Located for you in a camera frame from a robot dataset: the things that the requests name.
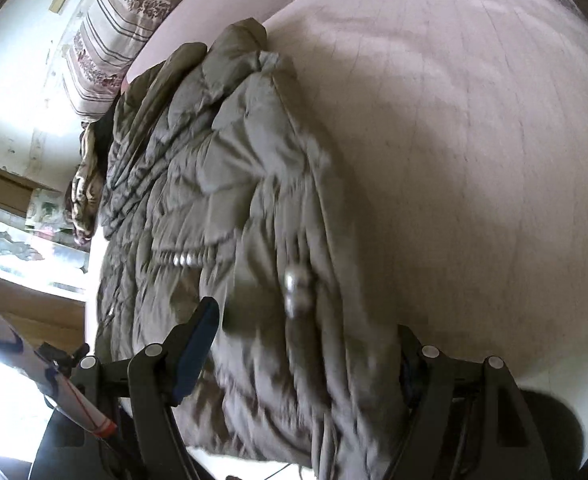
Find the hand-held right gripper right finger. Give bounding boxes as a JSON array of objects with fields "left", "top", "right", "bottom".
[{"left": 384, "top": 325, "right": 555, "bottom": 480}]

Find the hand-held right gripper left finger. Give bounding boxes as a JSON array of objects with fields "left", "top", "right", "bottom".
[{"left": 28, "top": 296, "right": 221, "bottom": 480}]

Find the olive quilted hooded jacket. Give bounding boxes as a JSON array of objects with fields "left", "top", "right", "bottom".
[{"left": 94, "top": 17, "right": 419, "bottom": 480}]

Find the white printed tube red band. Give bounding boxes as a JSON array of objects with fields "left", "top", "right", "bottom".
[{"left": 0, "top": 285, "right": 119, "bottom": 437}]

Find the floral printed panel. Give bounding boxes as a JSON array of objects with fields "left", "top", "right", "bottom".
[{"left": 24, "top": 187, "right": 93, "bottom": 267}]

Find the beige brown floral cloth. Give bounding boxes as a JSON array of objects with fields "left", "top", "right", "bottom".
[{"left": 68, "top": 122, "right": 110, "bottom": 248}]

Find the pink sofa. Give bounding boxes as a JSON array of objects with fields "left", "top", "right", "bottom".
[{"left": 84, "top": 0, "right": 588, "bottom": 396}]

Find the long striped floral cushion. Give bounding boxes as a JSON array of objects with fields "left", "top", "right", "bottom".
[{"left": 62, "top": 0, "right": 219, "bottom": 123}]

